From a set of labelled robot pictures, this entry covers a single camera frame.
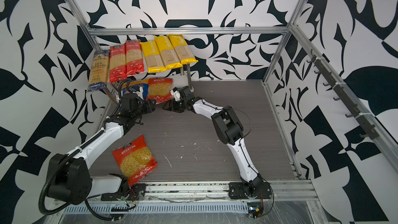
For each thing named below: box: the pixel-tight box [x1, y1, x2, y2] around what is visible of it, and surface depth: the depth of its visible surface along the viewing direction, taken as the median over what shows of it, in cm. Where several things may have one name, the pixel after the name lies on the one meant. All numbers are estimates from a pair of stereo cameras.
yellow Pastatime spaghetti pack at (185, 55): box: [167, 34, 199, 65], surface depth 87 cm
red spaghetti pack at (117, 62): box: [109, 44, 127, 83], surface depth 79 cm
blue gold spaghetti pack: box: [87, 49, 111, 93], surface depth 76 cm
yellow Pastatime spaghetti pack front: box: [139, 39, 167, 74], surface depth 83 cm
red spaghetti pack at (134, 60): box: [125, 39, 145, 76], surface depth 81 cm
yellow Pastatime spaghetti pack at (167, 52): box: [154, 35, 184, 70], surface depth 84 cm
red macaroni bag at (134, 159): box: [111, 134, 159, 187], surface depth 83 cm
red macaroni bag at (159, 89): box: [146, 77, 174, 104], surface depth 104 cm
